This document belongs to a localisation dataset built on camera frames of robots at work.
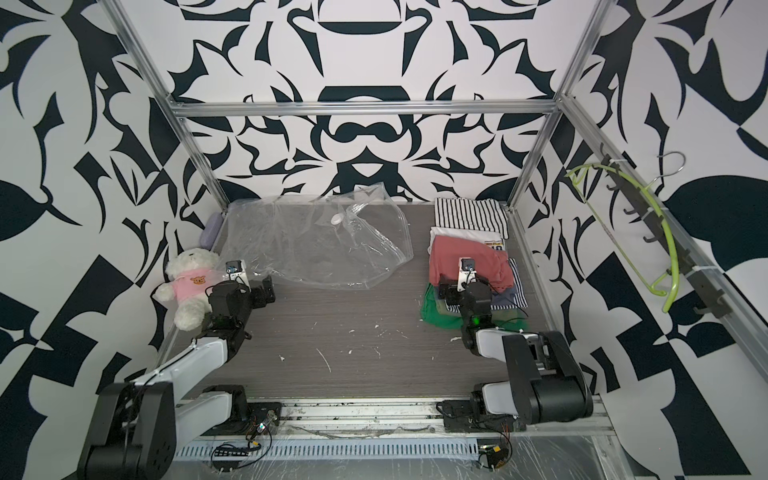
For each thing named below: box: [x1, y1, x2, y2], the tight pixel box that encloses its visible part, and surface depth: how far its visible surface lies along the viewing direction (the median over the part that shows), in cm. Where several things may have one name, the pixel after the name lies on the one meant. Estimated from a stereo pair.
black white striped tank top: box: [434, 197, 509, 240], surface depth 118 cm
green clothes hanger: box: [565, 152, 685, 313], surface depth 64 cm
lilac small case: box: [199, 212, 224, 251], surface depth 114 cm
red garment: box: [429, 235, 515, 293], surface depth 93 cm
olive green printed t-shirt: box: [436, 299, 461, 316], surface depth 89 cm
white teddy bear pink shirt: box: [152, 248, 224, 331], surface depth 88 cm
